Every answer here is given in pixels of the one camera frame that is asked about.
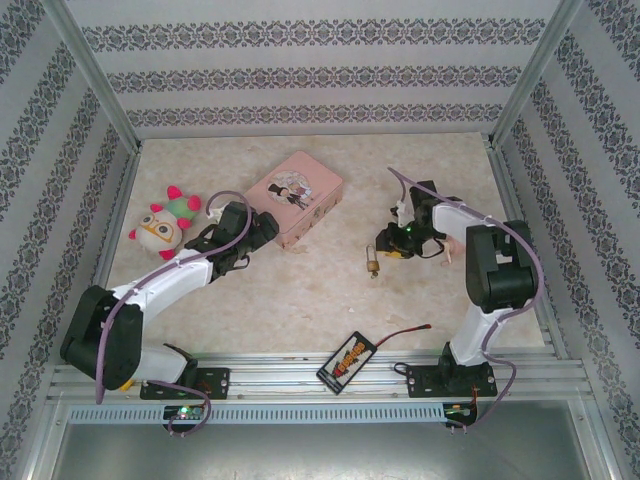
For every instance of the yellow-headed key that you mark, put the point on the yellow-headed key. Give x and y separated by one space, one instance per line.
397 254

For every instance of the brass padlock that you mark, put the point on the brass padlock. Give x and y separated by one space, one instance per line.
372 265

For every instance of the pink illustrated tin box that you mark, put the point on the pink illustrated tin box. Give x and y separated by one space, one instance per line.
300 200

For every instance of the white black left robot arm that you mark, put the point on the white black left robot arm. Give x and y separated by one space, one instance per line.
165 282

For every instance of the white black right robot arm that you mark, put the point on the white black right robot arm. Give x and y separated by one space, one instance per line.
500 280

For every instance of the pink hand-crank sharpener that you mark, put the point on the pink hand-crank sharpener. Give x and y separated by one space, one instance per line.
452 247

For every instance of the red black battery lead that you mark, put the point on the red black battery lead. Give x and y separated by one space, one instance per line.
400 333

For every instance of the owl plush toy with glasses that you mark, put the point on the owl plush toy with glasses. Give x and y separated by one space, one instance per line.
157 232

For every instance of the small circuit board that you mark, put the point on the small circuit board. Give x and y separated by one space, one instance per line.
457 411

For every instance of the circuit board with green light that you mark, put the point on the circuit board with green light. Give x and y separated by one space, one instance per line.
182 414

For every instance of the yellow block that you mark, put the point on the yellow block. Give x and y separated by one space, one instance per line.
128 384

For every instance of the aluminium side rail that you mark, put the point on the aluminium side rail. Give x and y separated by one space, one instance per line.
505 180
121 200

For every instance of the aluminium mounting rail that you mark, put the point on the aluminium mounting rail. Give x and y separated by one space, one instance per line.
280 375

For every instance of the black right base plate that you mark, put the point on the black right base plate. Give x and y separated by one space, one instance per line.
420 382

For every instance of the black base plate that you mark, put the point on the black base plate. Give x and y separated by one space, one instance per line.
215 382
420 382

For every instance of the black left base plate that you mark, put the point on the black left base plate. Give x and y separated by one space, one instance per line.
215 382

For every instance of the aluminium frame post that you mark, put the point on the aluminium frame post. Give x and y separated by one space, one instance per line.
97 75
532 75

